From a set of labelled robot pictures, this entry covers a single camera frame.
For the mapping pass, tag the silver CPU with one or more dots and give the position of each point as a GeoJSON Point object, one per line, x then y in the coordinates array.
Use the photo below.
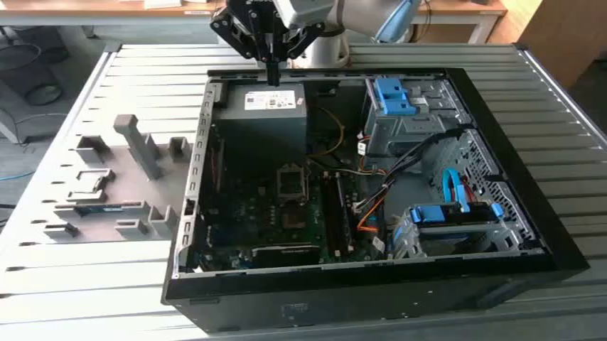
{"type": "Point", "coordinates": [99, 184]}

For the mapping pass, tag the grey power supply unit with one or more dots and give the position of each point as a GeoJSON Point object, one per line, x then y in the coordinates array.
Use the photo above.
{"type": "Point", "coordinates": [266, 113]}

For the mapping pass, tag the black wheeled bin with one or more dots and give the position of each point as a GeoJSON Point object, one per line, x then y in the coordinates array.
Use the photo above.
{"type": "Point", "coordinates": [29, 74]}

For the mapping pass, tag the wooden cabinet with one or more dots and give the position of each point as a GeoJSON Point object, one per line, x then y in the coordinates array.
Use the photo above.
{"type": "Point", "coordinates": [560, 35]}

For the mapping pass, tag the white box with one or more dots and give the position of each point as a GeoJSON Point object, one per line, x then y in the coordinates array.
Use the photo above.
{"type": "Point", "coordinates": [162, 3]}

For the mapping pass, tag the black PC case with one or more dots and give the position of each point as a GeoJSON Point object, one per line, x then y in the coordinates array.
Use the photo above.
{"type": "Point", "coordinates": [333, 305]}

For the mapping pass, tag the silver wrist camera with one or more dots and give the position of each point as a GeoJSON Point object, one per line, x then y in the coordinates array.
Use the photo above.
{"type": "Point", "coordinates": [303, 12]}

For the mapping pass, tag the grey parts rack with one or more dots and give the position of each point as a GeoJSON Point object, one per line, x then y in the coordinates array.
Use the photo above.
{"type": "Point", "coordinates": [129, 184]}

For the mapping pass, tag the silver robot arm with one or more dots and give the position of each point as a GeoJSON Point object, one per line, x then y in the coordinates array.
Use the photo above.
{"type": "Point", "coordinates": [361, 17]}

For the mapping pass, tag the empty blue disk carrier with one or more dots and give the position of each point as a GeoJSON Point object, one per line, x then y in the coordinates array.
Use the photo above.
{"type": "Point", "coordinates": [391, 94]}

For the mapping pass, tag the green motherboard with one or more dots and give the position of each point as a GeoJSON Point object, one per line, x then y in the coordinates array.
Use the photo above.
{"type": "Point", "coordinates": [247, 216]}

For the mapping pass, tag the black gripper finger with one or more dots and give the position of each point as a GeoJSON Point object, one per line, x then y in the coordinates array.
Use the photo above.
{"type": "Point", "coordinates": [309, 33]}
{"type": "Point", "coordinates": [225, 32]}

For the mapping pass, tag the black graphics card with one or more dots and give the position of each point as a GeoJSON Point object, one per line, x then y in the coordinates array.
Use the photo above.
{"type": "Point", "coordinates": [285, 256]}

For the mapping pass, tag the low metal disk bay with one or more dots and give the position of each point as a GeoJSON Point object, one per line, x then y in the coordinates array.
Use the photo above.
{"type": "Point", "coordinates": [474, 236]}

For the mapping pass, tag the tall metal drive cage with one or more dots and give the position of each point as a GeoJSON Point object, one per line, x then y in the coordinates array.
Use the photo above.
{"type": "Point", "coordinates": [419, 131]}

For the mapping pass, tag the blue carrier with disk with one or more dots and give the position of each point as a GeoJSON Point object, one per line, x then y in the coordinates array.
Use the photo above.
{"type": "Point", "coordinates": [431, 215]}

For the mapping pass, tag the wooden top desk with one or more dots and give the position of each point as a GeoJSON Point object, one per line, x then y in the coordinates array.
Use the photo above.
{"type": "Point", "coordinates": [119, 9]}

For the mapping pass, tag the blue green RAM stick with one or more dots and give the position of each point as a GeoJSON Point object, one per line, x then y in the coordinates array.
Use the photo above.
{"type": "Point", "coordinates": [102, 209]}

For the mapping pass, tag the CPU socket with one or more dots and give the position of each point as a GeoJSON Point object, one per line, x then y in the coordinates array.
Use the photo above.
{"type": "Point", "coordinates": [294, 217]}

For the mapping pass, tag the black RAM slot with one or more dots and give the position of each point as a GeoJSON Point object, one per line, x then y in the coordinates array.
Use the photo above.
{"type": "Point", "coordinates": [345, 213]}
{"type": "Point", "coordinates": [333, 213]}

